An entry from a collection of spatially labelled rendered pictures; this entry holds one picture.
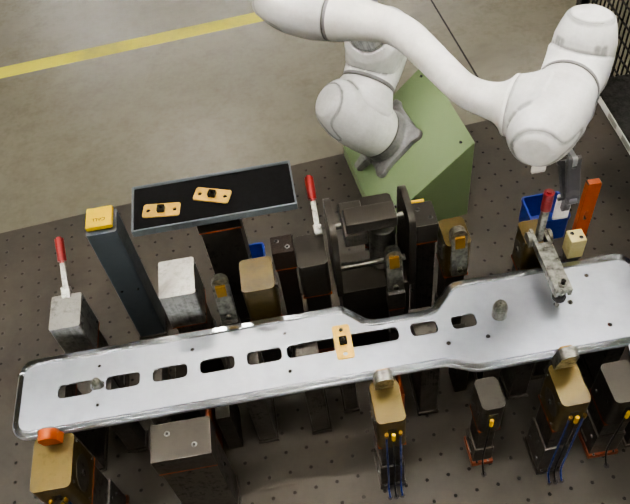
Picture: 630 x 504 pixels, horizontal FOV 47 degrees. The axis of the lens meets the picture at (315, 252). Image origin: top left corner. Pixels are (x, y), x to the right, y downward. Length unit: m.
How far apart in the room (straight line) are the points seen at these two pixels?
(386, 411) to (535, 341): 0.36
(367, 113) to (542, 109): 0.91
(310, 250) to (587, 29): 0.73
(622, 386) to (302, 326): 0.67
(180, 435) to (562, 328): 0.81
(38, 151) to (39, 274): 1.59
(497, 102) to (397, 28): 0.27
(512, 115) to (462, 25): 2.92
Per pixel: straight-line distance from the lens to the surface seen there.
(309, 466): 1.77
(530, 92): 1.18
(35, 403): 1.66
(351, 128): 1.98
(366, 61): 1.99
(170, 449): 1.48
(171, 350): 1.62
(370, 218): 1.51
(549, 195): 1.55
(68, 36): 4.51
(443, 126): 2.05
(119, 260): 1.75
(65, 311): 1.69
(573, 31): 1.26
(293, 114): 3.58
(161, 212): 1.64
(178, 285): 1.57
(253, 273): 1.59
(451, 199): 2.09
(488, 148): 2.36
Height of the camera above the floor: 2.33
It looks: 52 degrees down
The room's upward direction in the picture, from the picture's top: 9 degrees counter-clockwise
